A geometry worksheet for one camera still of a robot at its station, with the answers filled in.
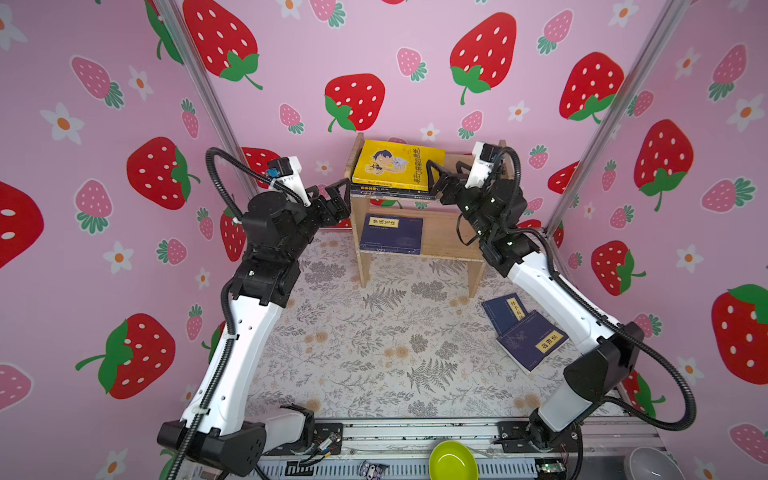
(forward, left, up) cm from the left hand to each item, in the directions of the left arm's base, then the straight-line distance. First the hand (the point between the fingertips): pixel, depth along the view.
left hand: (334, 181), depth 60 cm
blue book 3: (-12, -54, -48) cm, 73 cm away
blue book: (+12, -11, -27) cm, 32 cm away
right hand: (+9, -23, 0) cm, 24 cm away
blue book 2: (-1, -48, -49) cm, 69 cm away
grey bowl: (-42, -72, -47) cm, 95 cm away
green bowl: (-42, -26, -50) cm, 70 cm away
